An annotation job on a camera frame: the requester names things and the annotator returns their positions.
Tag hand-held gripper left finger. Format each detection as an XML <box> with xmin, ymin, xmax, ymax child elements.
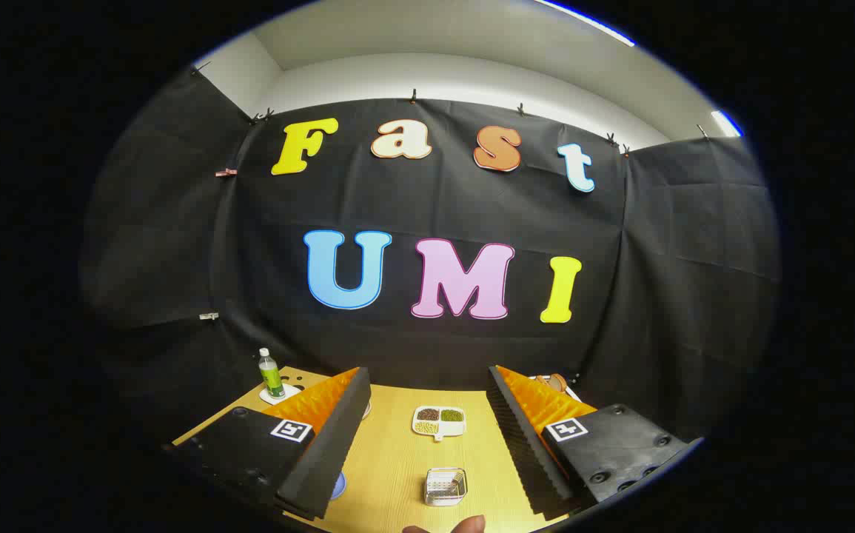
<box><xmin>164</xmin><ymin>366</ymin><xmax>372</xmax><ymax>520</ymax></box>

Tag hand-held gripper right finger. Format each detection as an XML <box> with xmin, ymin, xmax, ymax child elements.
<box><xmin>486</xmin><ymin>365</ymin><xmax>703</xmax><ymax>520</ymax></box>

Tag white square coaster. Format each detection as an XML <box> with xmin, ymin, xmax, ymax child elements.
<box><xmin>259</xmin><ymin>383</ymin><xmax>302</xmax><ymax>406</ymax></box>

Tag white toaster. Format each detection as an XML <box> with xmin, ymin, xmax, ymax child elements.
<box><xmin>528</xmin><ymin>373</ymin><xmax>583</xmax><ymax>404</ymax></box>

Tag white divided dish with beans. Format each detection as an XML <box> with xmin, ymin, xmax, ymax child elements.
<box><xmin>412</xmin><ymin>405</ymin><xmax>466</xmax><ymax>442</ymax></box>

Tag green plastic bottle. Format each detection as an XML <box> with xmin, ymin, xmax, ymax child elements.
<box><xmin>258</xmin><ymin>348</ymin><xmax>286</xmax><ymax>400</ymax></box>

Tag ceiling light strip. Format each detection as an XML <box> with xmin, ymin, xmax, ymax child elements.
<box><xmin>710</xmin><ymin>110</ymin><xmax>743</xmax><ymax>138</ymax></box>

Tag metal wire basket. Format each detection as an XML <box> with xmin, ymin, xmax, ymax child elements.
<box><xmin>424</xmin><ymin>467</ymin><xmax>468</xmax><ymax>507</ymax></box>

